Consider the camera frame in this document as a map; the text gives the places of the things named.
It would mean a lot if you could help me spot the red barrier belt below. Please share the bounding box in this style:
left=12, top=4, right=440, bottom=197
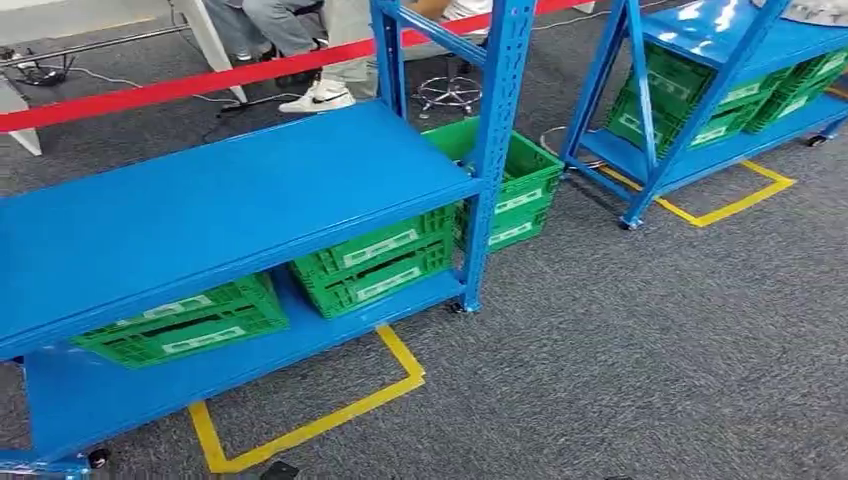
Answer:
left=0, top=0, right=586, bottom=134

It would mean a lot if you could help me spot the person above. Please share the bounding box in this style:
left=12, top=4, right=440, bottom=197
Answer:
left=201, top=0, right=330, bottom=88
left=277, top=0, right=381, bottom=115

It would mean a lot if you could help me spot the yellow floor tape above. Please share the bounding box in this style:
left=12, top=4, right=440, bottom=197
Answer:
left=188, top=323, right=427, bottom=476

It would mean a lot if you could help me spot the thin grey floor ring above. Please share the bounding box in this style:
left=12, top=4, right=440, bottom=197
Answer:
left=539, top=125, right=606, bottom=173

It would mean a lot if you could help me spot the black router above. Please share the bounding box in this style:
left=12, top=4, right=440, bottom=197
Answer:
left=14, top=55, right=75, bottom=88

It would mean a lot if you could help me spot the black robot foot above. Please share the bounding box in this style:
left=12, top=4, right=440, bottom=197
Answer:
left=258, top=460, right=301, bottom=480

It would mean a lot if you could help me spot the office chair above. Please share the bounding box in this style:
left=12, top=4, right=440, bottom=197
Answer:
left=415, top=55, right=484, bottom=120

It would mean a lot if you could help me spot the blue metal shelf rack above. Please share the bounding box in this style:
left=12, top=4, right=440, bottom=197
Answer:
left=559, top=0, right=848, bottom=232
left=0, top=0, right=540, bottom=480

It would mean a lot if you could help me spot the white table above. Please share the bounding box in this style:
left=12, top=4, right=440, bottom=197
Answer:
left=0, top=0, right=250, bottom=158

